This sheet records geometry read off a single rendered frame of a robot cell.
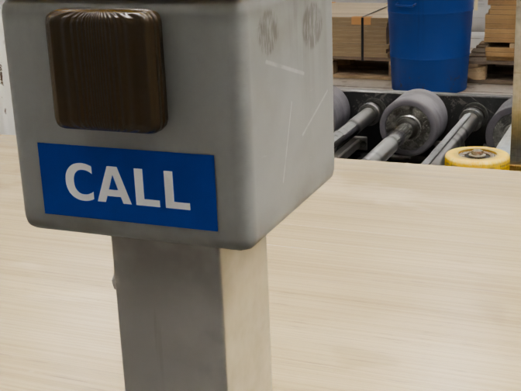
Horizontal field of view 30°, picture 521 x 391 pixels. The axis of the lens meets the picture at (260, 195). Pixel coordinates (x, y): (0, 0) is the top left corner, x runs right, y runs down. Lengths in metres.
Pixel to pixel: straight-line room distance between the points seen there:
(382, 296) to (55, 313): 0.28
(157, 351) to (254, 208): 0.07
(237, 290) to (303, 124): 0.05
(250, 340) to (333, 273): 0.59
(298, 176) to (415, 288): 0.59
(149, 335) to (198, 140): 0.07
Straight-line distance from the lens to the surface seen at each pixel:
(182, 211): 0.25
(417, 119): 1.81
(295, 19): 0.26
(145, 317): 0.29
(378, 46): 6.37
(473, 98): 1.91
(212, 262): 0.27
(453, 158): 1.23
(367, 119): 1.87
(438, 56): 5.86
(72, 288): 0.89
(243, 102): 0.24
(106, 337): 0.79
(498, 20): 6.20
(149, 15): 0.23
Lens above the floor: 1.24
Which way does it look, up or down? 18 degrees down
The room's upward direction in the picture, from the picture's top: 2 degrees counter-clockwise
